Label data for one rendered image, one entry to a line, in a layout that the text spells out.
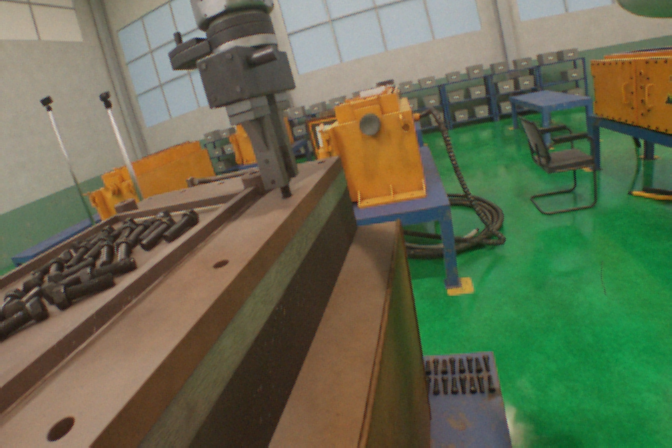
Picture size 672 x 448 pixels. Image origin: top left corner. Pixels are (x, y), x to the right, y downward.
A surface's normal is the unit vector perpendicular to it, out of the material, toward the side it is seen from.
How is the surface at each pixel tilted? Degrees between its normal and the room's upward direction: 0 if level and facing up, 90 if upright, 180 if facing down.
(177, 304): 0
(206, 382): 90
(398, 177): 90
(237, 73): 90
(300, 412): 0
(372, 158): 90
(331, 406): 0
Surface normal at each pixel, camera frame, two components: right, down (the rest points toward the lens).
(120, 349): -0.26, -0.93
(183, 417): 0.93, -0.16
